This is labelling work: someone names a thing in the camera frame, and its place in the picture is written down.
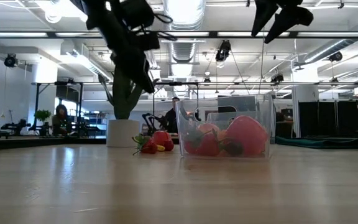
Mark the white plant pot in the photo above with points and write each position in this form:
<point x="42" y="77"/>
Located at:
<point x="121" y="133"/>

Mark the clear plastic container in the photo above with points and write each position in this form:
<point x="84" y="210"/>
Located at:
<point x="259" y="105"/>

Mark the black background rig frame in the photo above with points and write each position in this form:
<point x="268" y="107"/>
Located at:
<point x="37" y="102"/>
<point x="176" y="83"/>

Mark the small red plastic fruit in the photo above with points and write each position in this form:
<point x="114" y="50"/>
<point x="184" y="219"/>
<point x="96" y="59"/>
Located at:
<point x="169" y="145"/>

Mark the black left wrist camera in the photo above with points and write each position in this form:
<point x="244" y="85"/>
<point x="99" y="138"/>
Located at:
<point x="137" y="12"/>

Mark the red plastic tomato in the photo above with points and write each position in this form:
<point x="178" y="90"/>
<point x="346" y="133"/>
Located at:
<point x="161" y="137"/>

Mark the large red plastic fruit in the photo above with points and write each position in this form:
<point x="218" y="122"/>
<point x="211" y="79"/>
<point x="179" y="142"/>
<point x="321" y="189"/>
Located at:
<point x="247" y="133"/>

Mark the small background potted plant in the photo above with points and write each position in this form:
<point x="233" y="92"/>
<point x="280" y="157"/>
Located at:
<point x="43" y="115"/>

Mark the person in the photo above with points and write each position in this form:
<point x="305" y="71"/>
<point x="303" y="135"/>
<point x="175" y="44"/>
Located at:
<point x="60" y="119"/>
<point x="171" y="119"/>

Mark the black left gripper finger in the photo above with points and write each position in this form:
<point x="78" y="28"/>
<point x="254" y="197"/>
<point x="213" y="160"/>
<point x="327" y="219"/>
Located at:
<point x="127" y="68"/>
<point x="146" y="76"/>

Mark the silver ventilation duct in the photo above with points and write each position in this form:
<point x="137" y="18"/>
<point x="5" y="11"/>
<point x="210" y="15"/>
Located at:
<point x="183" y="49"/>

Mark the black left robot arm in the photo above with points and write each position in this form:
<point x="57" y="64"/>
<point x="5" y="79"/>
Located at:
<point x="92" y="12"/>

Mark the black ceiling spotlight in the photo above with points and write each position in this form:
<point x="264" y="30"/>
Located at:
<point x="10" y="60"/>
<point x="223" y="49"/>
<point x="335" y="56"/>
<point x="277" y="77"/>

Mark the black partition panels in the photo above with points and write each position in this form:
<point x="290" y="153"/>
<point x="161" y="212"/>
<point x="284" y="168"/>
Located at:
<point x="328" y="118"/>

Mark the black background robot arm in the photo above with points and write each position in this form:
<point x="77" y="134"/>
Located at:
<point x="151" y="119"/>
<point x="17" y="126"/>

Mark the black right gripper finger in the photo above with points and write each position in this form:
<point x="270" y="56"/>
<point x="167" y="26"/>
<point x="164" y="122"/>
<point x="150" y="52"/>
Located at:
<point x="294" y="17"/>
<point x="264" y="15"/>

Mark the yellow plastic chili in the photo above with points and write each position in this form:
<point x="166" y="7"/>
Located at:
<point x="161" y="148"/>

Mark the black aluminium table frame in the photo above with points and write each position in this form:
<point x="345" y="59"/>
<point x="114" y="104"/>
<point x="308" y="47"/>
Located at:
<point x="26" y="144"/>

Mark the green snake plant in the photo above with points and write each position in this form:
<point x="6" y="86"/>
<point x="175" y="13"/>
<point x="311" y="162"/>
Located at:
<point x="123" y="105"/>

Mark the dark green cloth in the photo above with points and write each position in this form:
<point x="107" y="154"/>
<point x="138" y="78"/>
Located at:
<point x="322" y="143"/>

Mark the orange plastic fruit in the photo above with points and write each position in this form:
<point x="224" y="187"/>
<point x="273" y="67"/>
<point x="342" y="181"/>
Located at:
<point x="223" y="134"/>

